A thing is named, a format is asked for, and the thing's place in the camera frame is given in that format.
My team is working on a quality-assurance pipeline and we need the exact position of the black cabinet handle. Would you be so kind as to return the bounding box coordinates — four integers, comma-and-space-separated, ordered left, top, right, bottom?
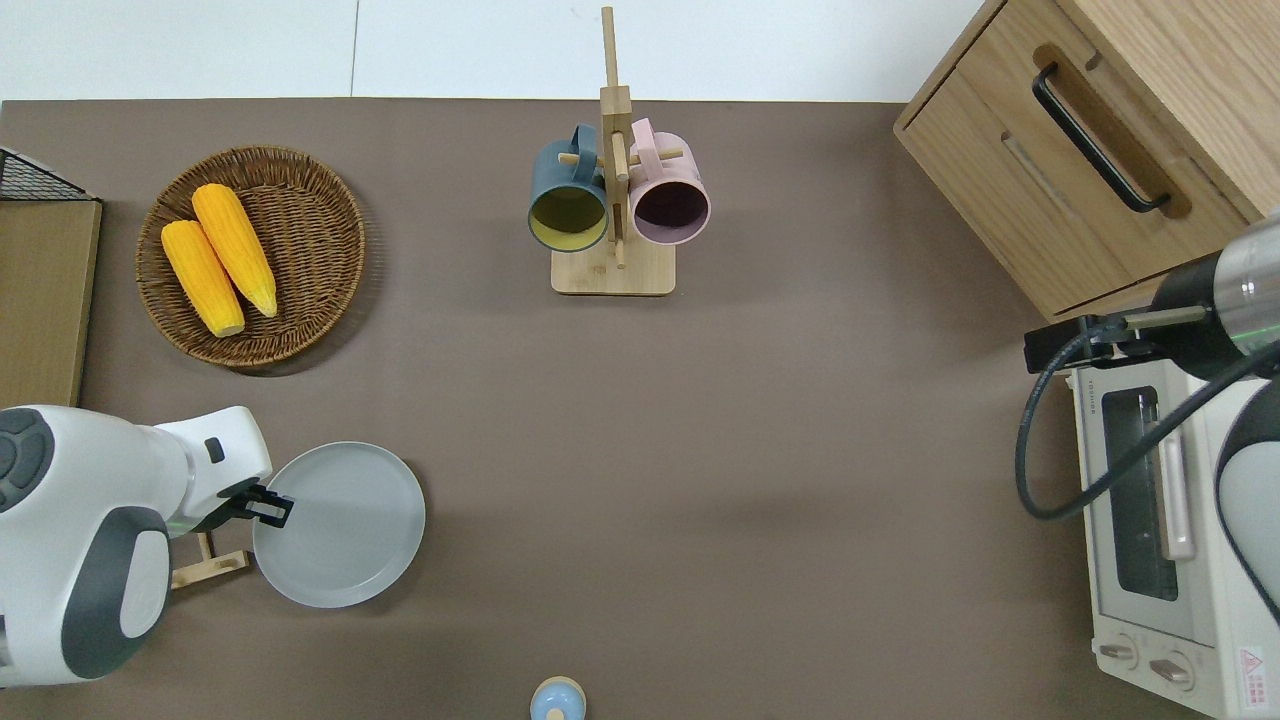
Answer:
1032, 62, 1173, 214

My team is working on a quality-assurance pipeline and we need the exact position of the yellow corn cob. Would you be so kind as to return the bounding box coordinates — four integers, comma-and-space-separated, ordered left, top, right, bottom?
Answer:
161, 220, 246, 338
192, 183, 279, 319

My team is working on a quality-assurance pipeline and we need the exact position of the pink mug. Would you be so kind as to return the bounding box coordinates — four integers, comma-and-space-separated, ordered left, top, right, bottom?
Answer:
628, 118, 712, 247

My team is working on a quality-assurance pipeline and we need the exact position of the wooden mug tree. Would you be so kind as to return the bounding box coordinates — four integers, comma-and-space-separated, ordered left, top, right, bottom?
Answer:
551, 5, 686, 297

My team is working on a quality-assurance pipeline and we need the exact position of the wooden drawer cabinet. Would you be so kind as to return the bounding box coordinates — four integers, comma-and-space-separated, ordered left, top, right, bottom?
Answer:
893, 0, 1280, 323

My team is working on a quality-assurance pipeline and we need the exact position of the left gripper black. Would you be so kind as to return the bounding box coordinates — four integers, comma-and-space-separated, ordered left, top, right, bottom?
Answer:
185, 484, 294, 535

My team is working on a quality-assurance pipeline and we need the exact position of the wooden shelf board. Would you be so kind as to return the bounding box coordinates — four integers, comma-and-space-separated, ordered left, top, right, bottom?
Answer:
0, 198, 103, 409

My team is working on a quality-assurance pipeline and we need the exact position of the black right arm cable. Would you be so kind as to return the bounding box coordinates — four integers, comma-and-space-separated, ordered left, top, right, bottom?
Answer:
1015, 325, 1280, 523

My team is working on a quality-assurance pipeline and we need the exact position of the wire basket with grid liner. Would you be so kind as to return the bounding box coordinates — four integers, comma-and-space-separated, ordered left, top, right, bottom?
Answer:
0, 147, 96, 202

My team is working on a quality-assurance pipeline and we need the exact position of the gray plate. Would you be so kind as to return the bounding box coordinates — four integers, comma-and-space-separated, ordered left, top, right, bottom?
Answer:
252, 441, 426, 609

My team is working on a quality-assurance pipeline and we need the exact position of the wooden plate rack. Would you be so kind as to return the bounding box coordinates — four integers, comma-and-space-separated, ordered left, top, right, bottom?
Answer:
170, 530, 251, 591

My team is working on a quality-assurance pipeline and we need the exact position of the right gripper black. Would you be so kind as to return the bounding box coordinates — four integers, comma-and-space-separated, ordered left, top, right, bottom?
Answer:
1024, 313, 1127, 376

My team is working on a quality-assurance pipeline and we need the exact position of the dark blue mug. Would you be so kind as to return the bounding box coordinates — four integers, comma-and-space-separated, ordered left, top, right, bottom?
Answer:
527, 123, 611, 253

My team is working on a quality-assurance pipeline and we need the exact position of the brown table mat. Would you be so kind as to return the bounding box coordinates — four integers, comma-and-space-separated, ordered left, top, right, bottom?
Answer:
0, 97, 1226, 720

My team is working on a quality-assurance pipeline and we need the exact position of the white toaster oven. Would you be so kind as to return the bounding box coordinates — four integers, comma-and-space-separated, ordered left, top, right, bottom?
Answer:
1070, 360, 1280, 720

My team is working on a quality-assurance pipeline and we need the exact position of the brown wicker basket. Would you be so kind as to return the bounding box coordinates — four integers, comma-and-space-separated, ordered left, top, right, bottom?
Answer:
135, 146, 367, 368

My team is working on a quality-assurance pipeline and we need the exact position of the blue dome call bell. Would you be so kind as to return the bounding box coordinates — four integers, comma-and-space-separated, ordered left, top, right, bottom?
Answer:
530, 676, 587, 720

